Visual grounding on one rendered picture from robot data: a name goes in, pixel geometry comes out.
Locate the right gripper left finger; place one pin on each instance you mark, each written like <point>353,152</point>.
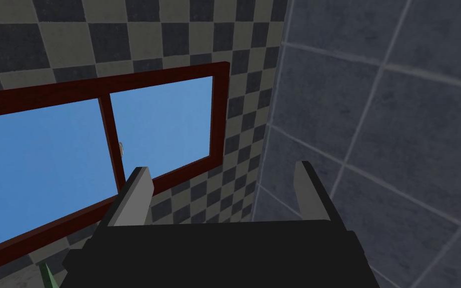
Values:
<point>131,204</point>

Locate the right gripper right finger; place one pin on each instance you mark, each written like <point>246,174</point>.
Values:
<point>312,196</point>

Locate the dark red framed window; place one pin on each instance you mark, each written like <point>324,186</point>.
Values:
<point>46,160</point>

